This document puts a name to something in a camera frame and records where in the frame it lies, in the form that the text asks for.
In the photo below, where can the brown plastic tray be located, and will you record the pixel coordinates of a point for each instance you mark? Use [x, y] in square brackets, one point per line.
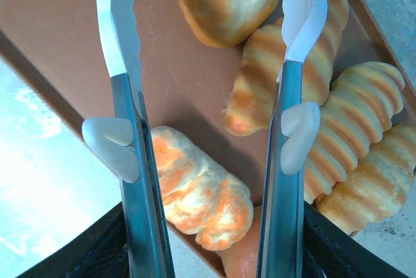
[48, 31]

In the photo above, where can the spiral cone fake bread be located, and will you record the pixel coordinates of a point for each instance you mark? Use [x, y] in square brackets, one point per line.
[357, 112]

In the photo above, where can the mottled orange twisted fake bread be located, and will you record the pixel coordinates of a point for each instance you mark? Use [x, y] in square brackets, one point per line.
[201, 190]

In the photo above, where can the striped croissant fake bread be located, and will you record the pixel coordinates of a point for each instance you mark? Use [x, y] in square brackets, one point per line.
[373, 193]
[256, 63]

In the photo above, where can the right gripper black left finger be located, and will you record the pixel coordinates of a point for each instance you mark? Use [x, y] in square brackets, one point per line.
[84, 255]

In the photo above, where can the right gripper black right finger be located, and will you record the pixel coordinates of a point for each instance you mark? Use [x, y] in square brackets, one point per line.
[331, 255]

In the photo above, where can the metal tongs with white tips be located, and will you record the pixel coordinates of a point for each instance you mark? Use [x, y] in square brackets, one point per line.
[130, 122]

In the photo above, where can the round brown fake bun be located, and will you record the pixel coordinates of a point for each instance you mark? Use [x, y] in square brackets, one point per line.
[243, 255]

